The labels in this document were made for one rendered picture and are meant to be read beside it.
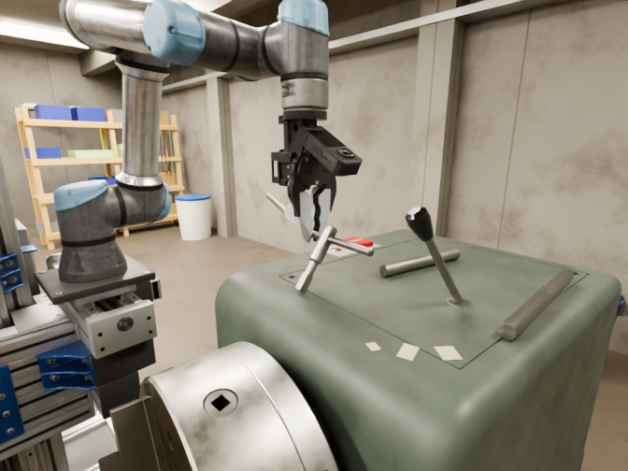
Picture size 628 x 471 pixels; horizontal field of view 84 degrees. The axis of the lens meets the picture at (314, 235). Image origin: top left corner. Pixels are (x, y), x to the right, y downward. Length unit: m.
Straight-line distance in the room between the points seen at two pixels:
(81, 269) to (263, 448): 0.73
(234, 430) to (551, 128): 3.10
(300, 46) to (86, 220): 0.66
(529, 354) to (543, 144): 2.85
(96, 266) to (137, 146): 0.31
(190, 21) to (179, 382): 0.44
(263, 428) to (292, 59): 0.47
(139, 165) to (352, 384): 0.78
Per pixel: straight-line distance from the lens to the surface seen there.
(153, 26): 0.57
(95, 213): 0.99
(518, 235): 3.37
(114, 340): 0.93
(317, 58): 0.57
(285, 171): 0.59
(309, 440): 0.40
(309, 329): 0.48
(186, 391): 0.42
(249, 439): 0.38
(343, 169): 0.49
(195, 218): 5.82
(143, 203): 1.03
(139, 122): 0.98
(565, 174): 3.24
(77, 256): 1.01
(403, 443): 0.38
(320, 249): 0.55
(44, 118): 6.31
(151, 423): 0.48
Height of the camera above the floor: 1.48
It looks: 15 degrees down
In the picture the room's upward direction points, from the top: straight up
